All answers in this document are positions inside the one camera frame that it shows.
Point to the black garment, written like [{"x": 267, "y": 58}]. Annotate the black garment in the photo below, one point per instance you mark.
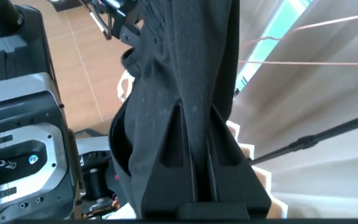
[{"x": 172, "y": 62}]

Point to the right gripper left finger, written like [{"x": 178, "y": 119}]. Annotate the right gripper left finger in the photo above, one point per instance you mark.
[{"x": 166, "y": 186}]

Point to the pink clothes hanger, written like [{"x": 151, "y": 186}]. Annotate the pink clothes hanger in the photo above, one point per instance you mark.
[{"x": 322, "y": 63}]

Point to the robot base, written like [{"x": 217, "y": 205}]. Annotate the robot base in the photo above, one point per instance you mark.
[{"x": 20, "y": 124}]

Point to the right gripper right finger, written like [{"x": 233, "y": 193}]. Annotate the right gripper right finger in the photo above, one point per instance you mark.
[{"x": 238, "y": 183}]

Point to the black clothes rack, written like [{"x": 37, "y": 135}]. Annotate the black clothes rack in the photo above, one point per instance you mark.
[{"x": 306, "y": 141}]

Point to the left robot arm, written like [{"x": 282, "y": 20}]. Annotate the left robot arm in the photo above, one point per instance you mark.
[{"x": 120, "y": 18}]

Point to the window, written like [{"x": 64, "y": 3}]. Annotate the window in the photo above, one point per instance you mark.
[{"x": 275, "y": 28}]

